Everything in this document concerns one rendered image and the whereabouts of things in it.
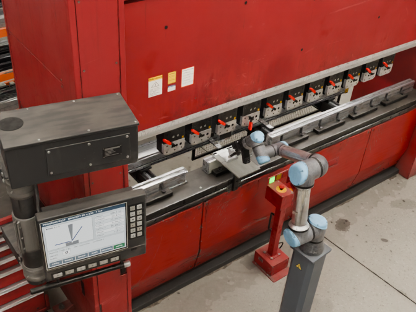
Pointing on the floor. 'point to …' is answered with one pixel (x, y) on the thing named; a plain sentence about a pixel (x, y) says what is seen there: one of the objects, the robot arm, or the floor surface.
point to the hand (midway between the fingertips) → (233, 156)
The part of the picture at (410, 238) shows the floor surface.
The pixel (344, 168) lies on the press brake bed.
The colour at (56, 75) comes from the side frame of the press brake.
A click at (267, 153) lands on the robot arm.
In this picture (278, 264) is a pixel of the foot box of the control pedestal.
